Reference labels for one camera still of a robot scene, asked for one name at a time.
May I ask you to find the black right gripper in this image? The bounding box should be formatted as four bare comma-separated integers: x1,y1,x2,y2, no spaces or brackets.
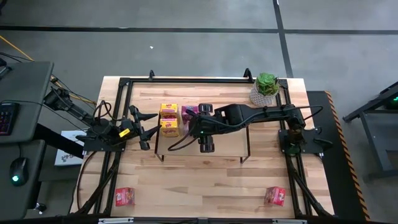
185,103,216,154

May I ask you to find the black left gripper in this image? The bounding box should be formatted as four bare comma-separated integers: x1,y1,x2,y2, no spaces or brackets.
119,105,162,151

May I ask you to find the purple Raisin Bran cereal box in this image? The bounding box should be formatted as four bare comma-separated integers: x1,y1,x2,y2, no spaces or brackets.
181,105,200,126

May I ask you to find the yellow Corn Pops cereal box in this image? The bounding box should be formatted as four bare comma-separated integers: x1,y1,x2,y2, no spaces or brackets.
159,118,181,138
159,103,180,119

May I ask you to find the red Froot Loops cereal box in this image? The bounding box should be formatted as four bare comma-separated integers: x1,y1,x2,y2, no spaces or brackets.
263,185,287,207
114,186,136,207

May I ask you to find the wooden shelf with black legs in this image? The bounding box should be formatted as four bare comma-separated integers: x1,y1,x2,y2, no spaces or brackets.
154,101,251,164

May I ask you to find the green plant in patterned pot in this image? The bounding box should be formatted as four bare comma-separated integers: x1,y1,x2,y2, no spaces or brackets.
249,72,280,108

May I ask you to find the white printed cardboard box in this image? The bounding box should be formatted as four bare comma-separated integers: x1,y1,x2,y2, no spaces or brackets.
54,129,91,167

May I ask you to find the grey desk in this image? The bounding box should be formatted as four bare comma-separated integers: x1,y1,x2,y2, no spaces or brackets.
0,61,54,144
0,139,46,220

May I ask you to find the black computer mouse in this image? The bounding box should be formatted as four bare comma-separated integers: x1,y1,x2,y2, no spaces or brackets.
9,157,29,187

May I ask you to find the black backlit keyboard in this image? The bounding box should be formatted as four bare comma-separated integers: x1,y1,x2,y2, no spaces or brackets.
0,102,20,137

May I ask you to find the black mat with hazard stripes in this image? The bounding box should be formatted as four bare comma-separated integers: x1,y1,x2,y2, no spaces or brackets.
306,90,371,222

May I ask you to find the black metal stand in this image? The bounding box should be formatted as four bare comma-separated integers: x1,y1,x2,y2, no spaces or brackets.
343,81,398,183

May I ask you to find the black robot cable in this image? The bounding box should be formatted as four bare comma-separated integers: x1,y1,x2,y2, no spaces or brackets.
167,123,203,152

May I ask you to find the black aluminium rig frame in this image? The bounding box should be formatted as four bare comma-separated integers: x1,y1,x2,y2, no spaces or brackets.
71,68,335,224

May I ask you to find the yellow cable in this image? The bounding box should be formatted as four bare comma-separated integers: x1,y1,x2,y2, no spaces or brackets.
0,35,98,105

